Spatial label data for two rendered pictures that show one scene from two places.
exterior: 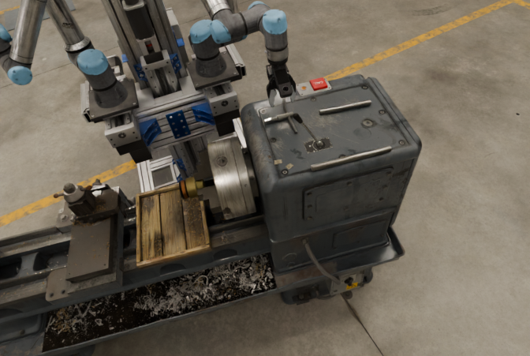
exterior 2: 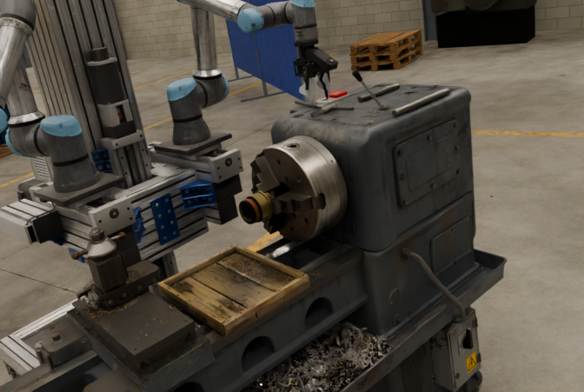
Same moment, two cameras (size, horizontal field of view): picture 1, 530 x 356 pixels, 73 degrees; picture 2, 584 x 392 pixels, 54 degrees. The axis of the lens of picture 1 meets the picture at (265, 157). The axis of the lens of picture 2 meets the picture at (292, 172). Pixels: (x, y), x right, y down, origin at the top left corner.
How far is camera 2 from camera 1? 1.28 m
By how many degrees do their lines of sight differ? 40
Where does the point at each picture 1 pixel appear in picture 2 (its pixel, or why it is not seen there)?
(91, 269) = (168, 332)
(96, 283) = (182, 354)
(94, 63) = (69, 121)
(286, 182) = (379, 129)
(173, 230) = (243, 289)
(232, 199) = (323, 179)
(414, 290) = (535, 365)
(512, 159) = (520, 227)
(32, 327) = not seen: outside the picture
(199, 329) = not seen: outside the picture
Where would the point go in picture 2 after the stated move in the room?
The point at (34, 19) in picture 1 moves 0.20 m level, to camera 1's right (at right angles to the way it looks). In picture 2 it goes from (16, 51) to (84, 38)
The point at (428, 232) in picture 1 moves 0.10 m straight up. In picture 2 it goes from (500, 310) to (499, 293)
